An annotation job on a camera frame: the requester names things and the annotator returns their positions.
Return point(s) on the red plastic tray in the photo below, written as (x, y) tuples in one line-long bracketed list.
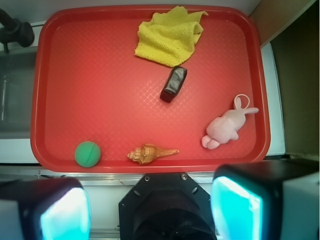
[(90, 86)]

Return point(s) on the brown cardboard panel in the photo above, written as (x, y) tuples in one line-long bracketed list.
[(271, 17)]

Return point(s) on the yellow microfiber cloth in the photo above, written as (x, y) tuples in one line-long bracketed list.
[(169, 38)]

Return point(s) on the grey sink basin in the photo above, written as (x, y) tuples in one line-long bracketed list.
[(17, 72)]

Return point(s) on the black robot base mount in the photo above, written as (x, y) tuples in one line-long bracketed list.
[(166, 206)]

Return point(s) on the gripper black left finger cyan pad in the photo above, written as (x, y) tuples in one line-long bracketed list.
[(44, 209)]

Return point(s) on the dark grey faucet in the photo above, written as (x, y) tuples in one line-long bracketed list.
[(15, 31)]

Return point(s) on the black rectangular block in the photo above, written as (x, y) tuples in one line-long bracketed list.
[(174, 84)]

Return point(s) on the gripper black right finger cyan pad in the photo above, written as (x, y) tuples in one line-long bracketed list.
[(267, 200)]

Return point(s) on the pink plush bunny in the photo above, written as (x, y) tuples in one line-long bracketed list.
[(225, 128)]

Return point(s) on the orange conch seashell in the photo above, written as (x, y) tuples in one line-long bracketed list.
[(147, 153)]

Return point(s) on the metal rail strip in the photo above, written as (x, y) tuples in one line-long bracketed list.
[(30, 172)]

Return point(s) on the green foam golf ball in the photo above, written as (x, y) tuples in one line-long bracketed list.
[(87, 154)]

